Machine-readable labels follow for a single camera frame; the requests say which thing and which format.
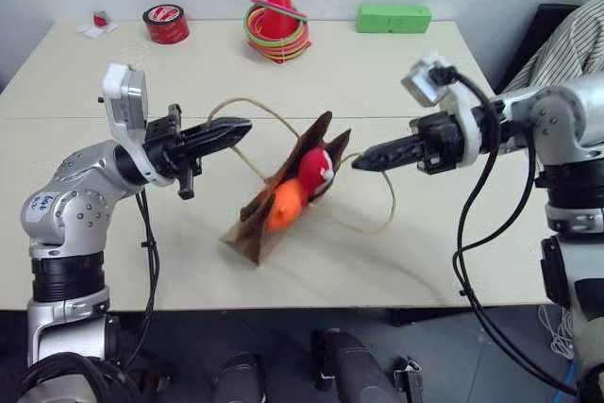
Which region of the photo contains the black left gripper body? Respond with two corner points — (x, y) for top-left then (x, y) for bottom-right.
(143, 103), (204, 202)

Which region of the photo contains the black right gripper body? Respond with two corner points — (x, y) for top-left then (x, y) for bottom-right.
(407, 111), (467, 176)

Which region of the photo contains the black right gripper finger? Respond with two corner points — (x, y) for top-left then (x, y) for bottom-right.
(359, 131), (425, 157)
(350, 146), (425, 174)

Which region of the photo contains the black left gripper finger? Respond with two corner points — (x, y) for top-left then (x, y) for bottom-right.
(180, 115), (254, 142)
(184, 128), (252, 160)

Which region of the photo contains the brown paper bag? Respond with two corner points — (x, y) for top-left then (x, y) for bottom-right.
(206, 97), (397, 270)

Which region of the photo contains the red round fruit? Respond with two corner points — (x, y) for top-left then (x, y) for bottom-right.
(297, 147), (338, 199)

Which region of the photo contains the orange fruit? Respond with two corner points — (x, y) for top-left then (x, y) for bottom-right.
(263, 178), (306, 235)

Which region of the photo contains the red tape roll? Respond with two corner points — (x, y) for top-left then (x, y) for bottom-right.
(141, 2), (192, 46)

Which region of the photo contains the green foam block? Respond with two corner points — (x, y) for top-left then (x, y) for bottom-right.
(355, 3), (433, 37)

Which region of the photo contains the red traffic cone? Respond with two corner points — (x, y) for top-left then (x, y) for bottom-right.
(248, 0), (313, 66)

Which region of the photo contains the small red and white packet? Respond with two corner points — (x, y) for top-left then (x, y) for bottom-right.
(75, 9), (120, 41)

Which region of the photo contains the black chair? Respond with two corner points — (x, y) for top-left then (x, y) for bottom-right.
(495, 0), (587, 93)

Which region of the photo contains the striped beige cloth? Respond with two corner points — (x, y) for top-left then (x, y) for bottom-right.
(501, 0), (604, 93)

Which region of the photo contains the dark rounded robot leg part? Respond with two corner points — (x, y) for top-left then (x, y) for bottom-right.
(212, 350), (266, 403)
(310, 327), (394, 403)

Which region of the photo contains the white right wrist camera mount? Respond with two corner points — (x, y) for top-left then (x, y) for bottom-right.
(400, 50), (488, 169)

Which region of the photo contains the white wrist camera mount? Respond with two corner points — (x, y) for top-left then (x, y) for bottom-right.
(100, 62), (176, 188)
(400, 50), (488, 169)

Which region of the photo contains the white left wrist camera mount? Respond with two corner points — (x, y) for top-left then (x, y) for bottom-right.
(100, 62), (176, 188)

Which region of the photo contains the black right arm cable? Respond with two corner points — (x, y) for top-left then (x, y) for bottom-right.
(432, 66), (582, 399)

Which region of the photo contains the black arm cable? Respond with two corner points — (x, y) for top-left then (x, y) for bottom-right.
(432, 66), (582, 399)
(117, 189), (162, 372)

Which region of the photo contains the orange toss ring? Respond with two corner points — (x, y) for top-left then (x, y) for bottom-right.
(246, 29), (312, 57)

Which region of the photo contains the yellow toss ring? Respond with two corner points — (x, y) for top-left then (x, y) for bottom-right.
(244, 10), (311, 51)

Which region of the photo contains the green toss ring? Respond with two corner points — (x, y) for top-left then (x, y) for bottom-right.
(243, 3), (310, 45)

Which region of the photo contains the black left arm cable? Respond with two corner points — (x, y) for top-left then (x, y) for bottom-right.
(117, 189), (162, 372)

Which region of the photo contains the pink toss ring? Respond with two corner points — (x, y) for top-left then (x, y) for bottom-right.
(250, 0), (309, 23)

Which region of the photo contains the small black metal bracket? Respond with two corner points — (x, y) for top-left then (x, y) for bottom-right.
(393, 355), (427, 403)

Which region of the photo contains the white cord on floor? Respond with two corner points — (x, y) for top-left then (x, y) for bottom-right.
(537, 303), (576, 362)

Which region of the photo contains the black cable bundle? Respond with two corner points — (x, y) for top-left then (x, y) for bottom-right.
(15, 352), (143, 403)

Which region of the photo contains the blue cable on floor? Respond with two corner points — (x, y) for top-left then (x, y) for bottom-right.
(562, 359), (580, 393)

